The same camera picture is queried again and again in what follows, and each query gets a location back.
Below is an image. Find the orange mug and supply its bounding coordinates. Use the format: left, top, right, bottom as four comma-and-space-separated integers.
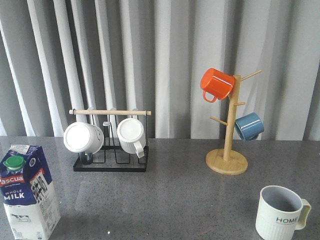
200, 68, 236, 103

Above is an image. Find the wooden mug tree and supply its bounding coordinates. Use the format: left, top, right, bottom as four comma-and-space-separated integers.
205, 70, 262, 175

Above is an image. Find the Pascual whole milk carton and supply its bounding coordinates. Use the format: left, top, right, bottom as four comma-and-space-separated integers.
0, 144, 61, 240

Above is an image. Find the white ribbed mug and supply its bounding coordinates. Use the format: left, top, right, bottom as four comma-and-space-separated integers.
117, 118, 146, 158

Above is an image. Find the white round mug dark handle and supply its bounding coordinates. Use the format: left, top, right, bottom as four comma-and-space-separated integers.
63, 122, 104, 165

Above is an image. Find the blue mug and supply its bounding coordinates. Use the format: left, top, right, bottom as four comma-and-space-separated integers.
234, 112, 265, 142

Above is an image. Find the cream HOME mug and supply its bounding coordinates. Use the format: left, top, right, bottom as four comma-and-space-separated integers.
255, 185, 312, 240

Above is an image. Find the grey white curtain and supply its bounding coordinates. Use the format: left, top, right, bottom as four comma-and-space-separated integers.
0, 0, 320, 141

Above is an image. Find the black wire mug rack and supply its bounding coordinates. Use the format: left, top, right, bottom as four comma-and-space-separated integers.
69, 109, 152, 172

